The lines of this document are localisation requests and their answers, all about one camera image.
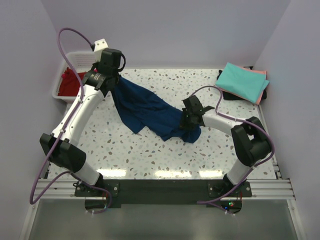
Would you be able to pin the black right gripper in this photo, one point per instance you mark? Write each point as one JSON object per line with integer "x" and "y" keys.
{"x": 183, "y": 124}

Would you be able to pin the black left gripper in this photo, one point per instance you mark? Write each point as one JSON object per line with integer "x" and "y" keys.
{"x": 96, "y": 65}

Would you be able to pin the navy blue t-shirt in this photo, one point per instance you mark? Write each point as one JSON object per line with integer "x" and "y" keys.
{"x": 139, "y": 107}

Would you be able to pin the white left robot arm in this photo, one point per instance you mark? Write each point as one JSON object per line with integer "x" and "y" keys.
{"x": 61, "y": 146}

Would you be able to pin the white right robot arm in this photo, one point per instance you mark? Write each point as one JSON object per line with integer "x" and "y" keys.
{"x": 250, "y": 140}

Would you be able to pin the white plastic laundry basket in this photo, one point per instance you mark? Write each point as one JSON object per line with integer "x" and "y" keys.
{"x": 82, "y": 62}

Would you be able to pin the red t-shirt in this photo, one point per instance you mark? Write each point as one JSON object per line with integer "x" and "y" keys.
{"x": 69, "y": 86}

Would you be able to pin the folded black t-shirt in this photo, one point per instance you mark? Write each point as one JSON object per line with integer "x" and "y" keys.
{"x": 232, "y": 97}

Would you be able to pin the folded teal t-shirt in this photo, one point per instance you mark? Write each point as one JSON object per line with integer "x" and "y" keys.
{"x": 232, "y": 80}

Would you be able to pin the folded salmon pink t-shirt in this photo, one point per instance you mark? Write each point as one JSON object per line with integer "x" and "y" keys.
{"x": 255, "y": 84}

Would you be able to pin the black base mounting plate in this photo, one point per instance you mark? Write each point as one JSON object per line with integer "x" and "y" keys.
{"x": 117, "y": 192}

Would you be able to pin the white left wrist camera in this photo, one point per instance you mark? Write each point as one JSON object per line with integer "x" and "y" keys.
{"x": 99, "y": 46}

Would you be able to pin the aluminium extrusion rail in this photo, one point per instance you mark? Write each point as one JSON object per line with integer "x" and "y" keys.
{"x": 261, "y": 189}

